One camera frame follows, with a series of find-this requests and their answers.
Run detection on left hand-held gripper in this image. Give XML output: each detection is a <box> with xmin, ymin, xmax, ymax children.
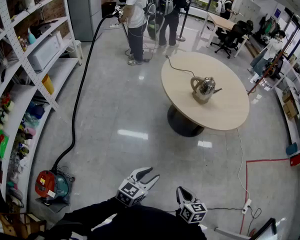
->
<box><xmin>115</xmin><ymin>167</ymin><xmax>161</xmax><ymax>208</ymax></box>

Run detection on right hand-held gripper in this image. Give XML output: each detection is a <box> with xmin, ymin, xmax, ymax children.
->
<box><xmin>175</xmin><ymin>186</ymin><xmax>208</xmax><ymax>224</ymax></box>

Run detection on steel electric kettle beige handle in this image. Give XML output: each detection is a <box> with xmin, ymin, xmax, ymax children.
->
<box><xmin>191</xmin><ymin>75</ymin><xmax>223</xmax><ymax>98</ymax></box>

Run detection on person's right forearm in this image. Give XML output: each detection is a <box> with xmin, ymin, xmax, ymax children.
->
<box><xmin>187</xmin><ymin>220</ymin><xmax>208</xmax><ymax>240</ymax></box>

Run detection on person's left forearm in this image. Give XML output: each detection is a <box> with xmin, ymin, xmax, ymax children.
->
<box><xmin>61</xmin><ymin>197</ymin><xmax>122</xmax><ymax>226</ymax></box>

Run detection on person's black sweater torso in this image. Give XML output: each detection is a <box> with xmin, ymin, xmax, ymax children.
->
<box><xmin>27</xmin><ymin>203</ymin><xmax>208</xmax><ymax>240</ymax></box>

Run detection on black monitor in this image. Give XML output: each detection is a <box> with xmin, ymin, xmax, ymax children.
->
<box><xmin>249</xmin><ymin>217</ymin><xmax>279</xmax><ymax>240</ymax></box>

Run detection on red and teal vacuum cleaner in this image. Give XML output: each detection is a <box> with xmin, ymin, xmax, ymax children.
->
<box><xmin>34</xmin><ymin>167</ymin><xmax>76</xmax><ymax>206</ymax></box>

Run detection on teal bin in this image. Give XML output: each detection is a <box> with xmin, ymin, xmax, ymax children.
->
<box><xmin>286</xmin><ymin>142</ymin><xmax>300</xmax><ymax>156</ymax></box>

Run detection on white open shelving unit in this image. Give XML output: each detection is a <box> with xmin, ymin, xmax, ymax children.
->
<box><xmin>272</xmin><ymin>7</ymin><xmax>300</xmax><ymax>157</ymax></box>

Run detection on yellow bin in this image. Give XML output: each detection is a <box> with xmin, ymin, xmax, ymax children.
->
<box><xmin>41</xmin><ymin>73</ymin><xmax>56</xmax><ymax>95</ymax></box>

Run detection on cardboard box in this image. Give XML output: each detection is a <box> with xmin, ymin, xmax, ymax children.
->
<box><xmin>281</xmin><ymin>92</ymin><xmax>293</xmax><ymax>104</ymax></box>
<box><xmin>283</xmin><ymin>100</ymin><xmax>299</xmax><ymax>120</ymax></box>

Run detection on brown wooden coat stand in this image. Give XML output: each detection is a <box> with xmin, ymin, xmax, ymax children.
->
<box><xmin>246</xmin><ymin>49</ymin><xmax>286</xmax><ymax>95</ymax></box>

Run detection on white microwave oven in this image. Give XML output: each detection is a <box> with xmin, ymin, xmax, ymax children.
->
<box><xmin>27</xmin><ymin>30</ymin><xmax>65</xmax><ymax>73</ymax></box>

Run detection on white pegboard shelving unit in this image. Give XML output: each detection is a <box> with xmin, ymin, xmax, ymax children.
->
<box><xmin>0</xmin><ymin>0</ymin><xmax>84</xmax><ymax>237</ymax></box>

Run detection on black office chair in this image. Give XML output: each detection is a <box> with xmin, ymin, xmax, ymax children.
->
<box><xmin>209</xmin><ymin>20</ymin><xmax>255</xmax><ymax>59</ymax></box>

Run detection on black box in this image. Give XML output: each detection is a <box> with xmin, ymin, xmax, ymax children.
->
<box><xmin>101</xmin><ymin>1</ymin><xmax>117</xmax><ymax>19</ymax></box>

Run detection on black coat stand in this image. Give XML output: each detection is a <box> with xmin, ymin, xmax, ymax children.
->
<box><xmin>176</xmin><ymin>0</ymin><xmax>203</xmax><ymax>42</ymax></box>

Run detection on light wooden desk white legs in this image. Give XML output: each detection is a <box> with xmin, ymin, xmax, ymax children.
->
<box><xmin>198</xmin><ymin>11</ymin><xmax>251</xmax><ymax>59</ymax></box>

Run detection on turquoise bottle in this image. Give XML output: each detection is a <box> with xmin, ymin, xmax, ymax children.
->
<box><xmin>27</xmin><ymin>28</ymin><xmax>37</xmax><ymax>45</ymax></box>

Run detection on grey cabinet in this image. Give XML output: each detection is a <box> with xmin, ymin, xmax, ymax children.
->
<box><xmin>65</xmin><ymin>0</ymin><xmax>103</xmax><ymax>43</ymax></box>

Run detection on clothes rack with garments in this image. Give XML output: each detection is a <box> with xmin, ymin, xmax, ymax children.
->
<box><xmin>258</xmin><ymin>13</ymin><xmax>282</xmax><ymax>39</ymax></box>

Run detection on white lockers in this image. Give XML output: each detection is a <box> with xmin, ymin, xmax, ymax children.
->
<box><xmin>239</xmin><ymin>0</ymin><xmax>262</xmax><ymax>20</ymax></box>

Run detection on thin black floor cable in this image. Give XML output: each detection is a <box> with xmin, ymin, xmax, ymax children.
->
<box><xmin>206</xmin><ymin>206</ymin><xmax>263</xmax><ymax>235</ymax></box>

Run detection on white floor cable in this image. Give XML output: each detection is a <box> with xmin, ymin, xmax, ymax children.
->
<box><xmin>236</xmin><ymin>127</ymin><xmax>251</xmax><ymax>201</ymax></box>

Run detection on round beige table black pedestal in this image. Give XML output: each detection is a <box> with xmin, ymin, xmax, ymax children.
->
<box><xmin>160</xmin><ymin>51</ymin><xmax>251</xmax><ymax>138</ymax></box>

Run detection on black kettle power cord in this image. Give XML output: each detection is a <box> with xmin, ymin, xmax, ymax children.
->
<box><xmin>166</xmin><ymin>55</ymin><xmax>197</xmax><ymax>79</ymax></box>

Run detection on black vacuum hose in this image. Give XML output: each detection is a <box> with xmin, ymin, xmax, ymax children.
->
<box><xmin>50</xmin><ymin>9</ymin><xmax>122</xmax><ymax>174</ymax></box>

